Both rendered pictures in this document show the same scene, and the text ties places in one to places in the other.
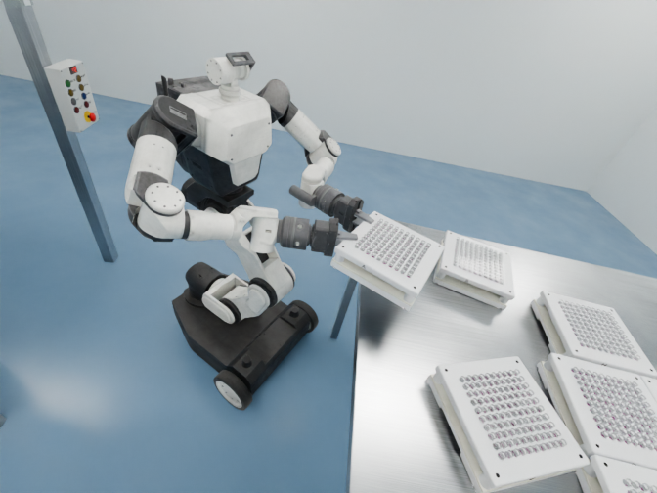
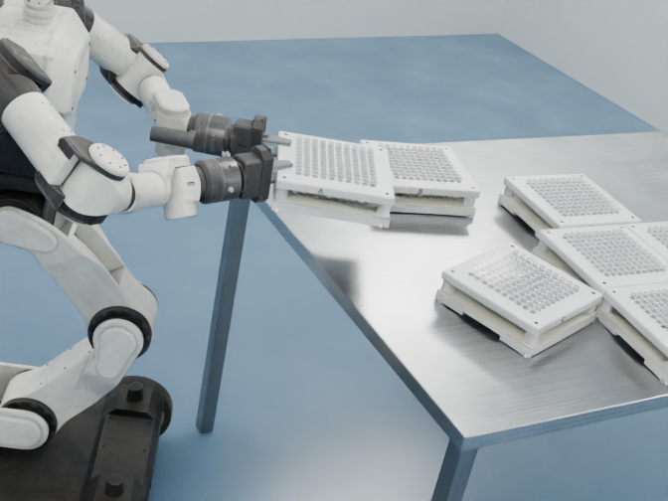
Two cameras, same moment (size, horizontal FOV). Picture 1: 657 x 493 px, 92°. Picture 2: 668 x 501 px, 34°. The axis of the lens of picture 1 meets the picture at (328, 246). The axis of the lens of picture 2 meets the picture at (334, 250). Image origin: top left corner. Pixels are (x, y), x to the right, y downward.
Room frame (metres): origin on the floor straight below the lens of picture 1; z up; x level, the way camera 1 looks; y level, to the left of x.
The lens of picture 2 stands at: (-1.11, 0.88, 2.01)
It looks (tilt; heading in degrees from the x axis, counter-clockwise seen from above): 29 degrees down; 329
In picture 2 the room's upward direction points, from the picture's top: 12 degrees clockwise
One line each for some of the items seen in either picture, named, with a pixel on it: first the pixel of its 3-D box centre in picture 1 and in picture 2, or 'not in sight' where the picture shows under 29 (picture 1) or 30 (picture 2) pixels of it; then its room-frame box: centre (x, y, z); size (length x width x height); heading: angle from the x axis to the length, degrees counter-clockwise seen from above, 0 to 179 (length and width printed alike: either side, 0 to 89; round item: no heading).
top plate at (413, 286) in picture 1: (392, 248); (334, 167); (0.71, -0.18, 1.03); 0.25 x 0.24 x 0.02; 156
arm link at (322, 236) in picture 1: (314, 236); (240, 177); (0.69, 0.05, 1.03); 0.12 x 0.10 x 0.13; 98
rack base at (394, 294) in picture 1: (387, 261); (329, 187); (0.71, -0.18, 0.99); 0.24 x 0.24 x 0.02; 66
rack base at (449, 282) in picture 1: (470, 271); (414, 185); (0.90, -0.53, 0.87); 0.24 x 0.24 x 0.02; 77
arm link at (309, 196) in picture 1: (312, 195); (181, 134); (0.91, 0.09, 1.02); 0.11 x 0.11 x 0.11; 58
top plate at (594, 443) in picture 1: (616, 410); (611, 256); (0.45, -0.78, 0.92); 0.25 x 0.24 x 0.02; 179
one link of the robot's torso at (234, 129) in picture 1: (217, 134); (5, 79); (0.99, 0.45, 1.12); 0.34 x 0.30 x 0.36; 156
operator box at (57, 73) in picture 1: (74, 96); not in sight; (1.33, 1.26, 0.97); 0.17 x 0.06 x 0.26; 11
